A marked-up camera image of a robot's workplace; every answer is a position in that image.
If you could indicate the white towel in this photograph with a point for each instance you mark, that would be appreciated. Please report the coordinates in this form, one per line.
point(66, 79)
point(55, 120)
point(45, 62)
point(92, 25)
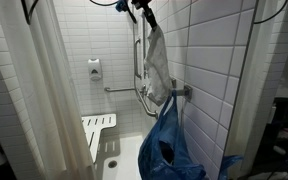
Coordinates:
point(157, 66)

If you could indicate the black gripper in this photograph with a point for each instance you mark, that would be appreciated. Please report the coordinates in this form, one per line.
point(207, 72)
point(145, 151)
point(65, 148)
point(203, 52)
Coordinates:
point(141, 4)

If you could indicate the steel wall hook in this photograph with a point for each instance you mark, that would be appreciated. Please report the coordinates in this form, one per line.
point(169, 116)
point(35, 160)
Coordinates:
point(185, 91)
point(174, 83)

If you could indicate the blue plastic bag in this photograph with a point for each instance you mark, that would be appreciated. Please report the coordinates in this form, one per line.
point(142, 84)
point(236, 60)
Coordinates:
point(170, 140)

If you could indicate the short vertical steel grab bar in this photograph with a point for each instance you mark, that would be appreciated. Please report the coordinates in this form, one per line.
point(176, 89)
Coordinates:
point(136, 60)

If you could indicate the large wall mirror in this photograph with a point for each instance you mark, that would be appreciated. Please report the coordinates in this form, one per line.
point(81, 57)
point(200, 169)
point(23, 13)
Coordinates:
point(250, 116)

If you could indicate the long bent steel grab bar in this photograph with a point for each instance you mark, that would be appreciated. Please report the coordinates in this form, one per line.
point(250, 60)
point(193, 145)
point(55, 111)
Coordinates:
point(120, 89)

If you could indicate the round floor drain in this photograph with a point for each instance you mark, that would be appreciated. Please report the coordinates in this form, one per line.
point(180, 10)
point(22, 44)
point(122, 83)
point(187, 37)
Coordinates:
point(112, 164)

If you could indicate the white shower curtain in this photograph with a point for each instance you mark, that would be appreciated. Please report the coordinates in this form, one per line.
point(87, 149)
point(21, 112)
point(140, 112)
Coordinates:
point(50, 133)

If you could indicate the white slotted shower seat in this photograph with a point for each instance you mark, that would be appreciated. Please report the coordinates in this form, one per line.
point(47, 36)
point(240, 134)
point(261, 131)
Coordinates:
point(97, 121)

